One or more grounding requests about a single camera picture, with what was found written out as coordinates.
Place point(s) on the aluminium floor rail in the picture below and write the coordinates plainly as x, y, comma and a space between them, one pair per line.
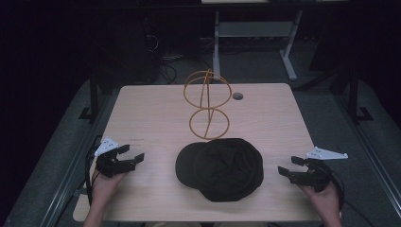
74, 170
372, 154

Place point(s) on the black cap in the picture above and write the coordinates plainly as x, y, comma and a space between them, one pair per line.
223, 171

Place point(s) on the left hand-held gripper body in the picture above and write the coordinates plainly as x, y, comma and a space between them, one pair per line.
108, 164

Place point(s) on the grey metal desk frame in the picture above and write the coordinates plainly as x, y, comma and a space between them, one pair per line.
253, 29

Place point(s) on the person's left hand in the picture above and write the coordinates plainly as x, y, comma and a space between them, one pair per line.
102, 187

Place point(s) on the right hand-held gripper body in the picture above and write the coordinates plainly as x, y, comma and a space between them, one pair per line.
313, 176

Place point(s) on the black metal stand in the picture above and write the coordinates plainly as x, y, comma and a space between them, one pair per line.
93, 97
353, 97

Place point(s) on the person's right hand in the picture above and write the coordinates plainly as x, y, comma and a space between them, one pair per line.
327, 200

